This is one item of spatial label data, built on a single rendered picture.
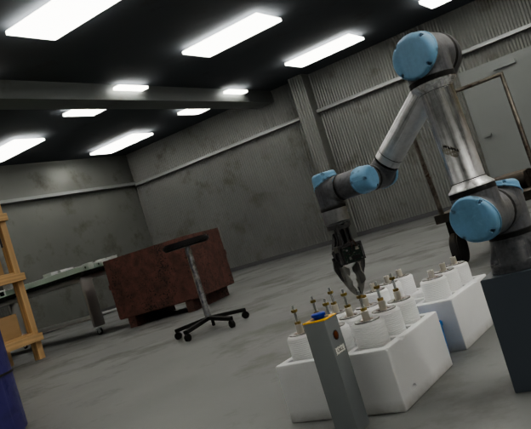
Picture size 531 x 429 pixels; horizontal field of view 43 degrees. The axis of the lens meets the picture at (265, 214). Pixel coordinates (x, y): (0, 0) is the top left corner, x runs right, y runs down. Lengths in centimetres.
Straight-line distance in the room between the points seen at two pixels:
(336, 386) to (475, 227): 56
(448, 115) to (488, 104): 1013
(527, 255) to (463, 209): 23
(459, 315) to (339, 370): 70
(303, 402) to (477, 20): 1034
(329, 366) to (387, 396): 20
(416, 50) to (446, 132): 21
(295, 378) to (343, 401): 26
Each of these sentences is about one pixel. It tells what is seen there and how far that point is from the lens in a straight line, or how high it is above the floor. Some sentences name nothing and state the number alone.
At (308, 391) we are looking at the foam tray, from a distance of 209.
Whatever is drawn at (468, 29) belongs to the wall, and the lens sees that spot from 1206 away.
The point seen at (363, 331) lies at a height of 23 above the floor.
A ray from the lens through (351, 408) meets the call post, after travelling 188.
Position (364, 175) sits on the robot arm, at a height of 65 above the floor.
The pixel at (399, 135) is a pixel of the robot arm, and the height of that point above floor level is 73.
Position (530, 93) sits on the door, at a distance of 1173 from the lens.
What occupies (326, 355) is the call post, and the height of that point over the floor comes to 22.
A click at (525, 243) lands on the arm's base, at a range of 183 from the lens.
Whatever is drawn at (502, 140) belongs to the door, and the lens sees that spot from 1181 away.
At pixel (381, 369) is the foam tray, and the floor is 12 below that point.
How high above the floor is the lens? 58
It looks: 1 degrees up
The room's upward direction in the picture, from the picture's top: 17 degrees counter-clockwise
